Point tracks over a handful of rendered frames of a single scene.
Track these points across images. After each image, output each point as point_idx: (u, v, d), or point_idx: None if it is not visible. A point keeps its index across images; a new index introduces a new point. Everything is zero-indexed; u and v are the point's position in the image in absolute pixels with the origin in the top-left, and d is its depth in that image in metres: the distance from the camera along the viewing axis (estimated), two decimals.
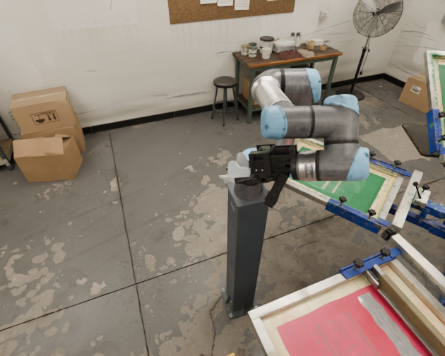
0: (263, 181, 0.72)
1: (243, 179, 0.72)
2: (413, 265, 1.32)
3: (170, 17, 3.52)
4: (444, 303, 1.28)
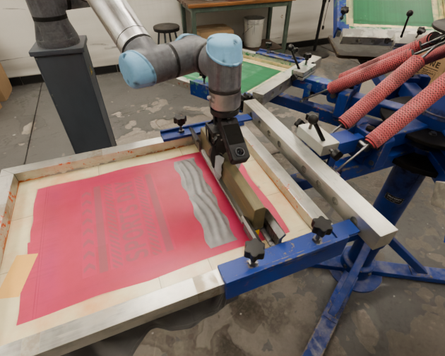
0: (220, 145, 0.70)
1: (212, 158, 0.74)
2: (260, 127, 0.98)
3: None
4: (296, 173, 0.94)
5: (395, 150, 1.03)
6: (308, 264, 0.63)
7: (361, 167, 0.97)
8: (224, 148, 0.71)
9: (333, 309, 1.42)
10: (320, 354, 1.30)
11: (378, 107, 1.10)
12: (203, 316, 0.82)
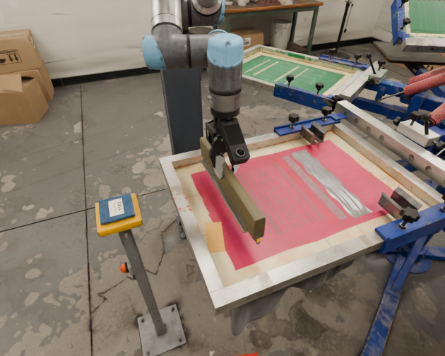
0: (220, 145, 0.70)
1: (212, 159, 0.74)
2: (358, 124, 1.16)
3: None
4: None
5: None
6: (436, 229, 0.82)
7: (443, 157, 1.15)
8: (224, 148, 0.71)
9: (395, 286, 1.61)
10: (389, 323, 1.48)
11: None
12: (325, 277, 1.00)
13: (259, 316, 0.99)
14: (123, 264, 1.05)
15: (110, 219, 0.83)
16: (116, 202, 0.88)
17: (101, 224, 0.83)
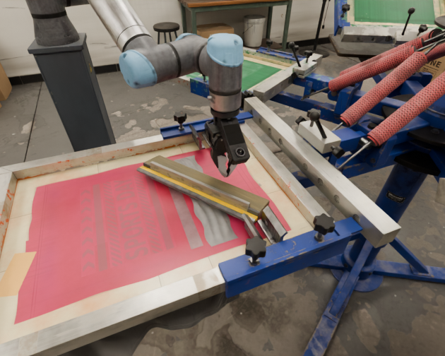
0: (220, 145, 0.70)
1: (215, 159, 0.74)
2: (262, 125, 0.97)
3: None
4: (297, 171, 0.93)
5: (397, 148, 1.02)
6: (310, 263, 0.62)
7: (362, 164, 0.96)
8: (224, 148, 0.71)
9: (333, 308, 1.41)
10: (321, 353, 1.29)
11: (379, 104, 1.09)
12: (203, 315, 0.81)
13: None
14: None
15: None
16: None
17: None
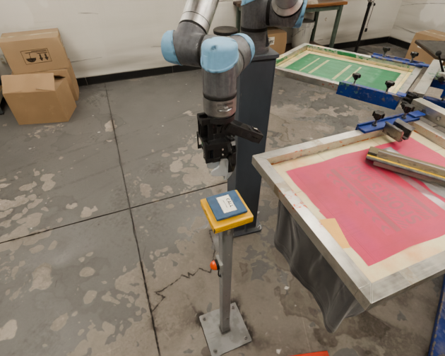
0: (234, 145, 0.70)
1: (229, 166, 0.72)
2: (440, 121, 1.16)
3: None
4: None
5: None
6: None
7: None
8: (232, 147, 0.72)
9: None
10: None
11: None
12: None
13: (355, 313, 0.99)
14: (213, 261, 1.05)
15: (225, 215, 0.83)
16: (224, 198, 0.88)
17: (215, 221, 0.83)
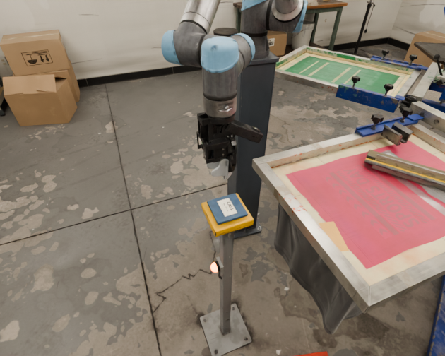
0: (234, 145, 0.70)
1: (230, 165, 0.72)
2: (438, 125, 1.18)
3: None
4: None
5: None
6: None
7: None
8: (233, 147, 0.72)
9: None
10: None
11: None
12: None
13: (354, 315, 1.01)
14: (214, 263, 1.07)
15: (226, 219, 0.84)
16: (224, 202, 0.89)
17: (216, 224, 0.85)
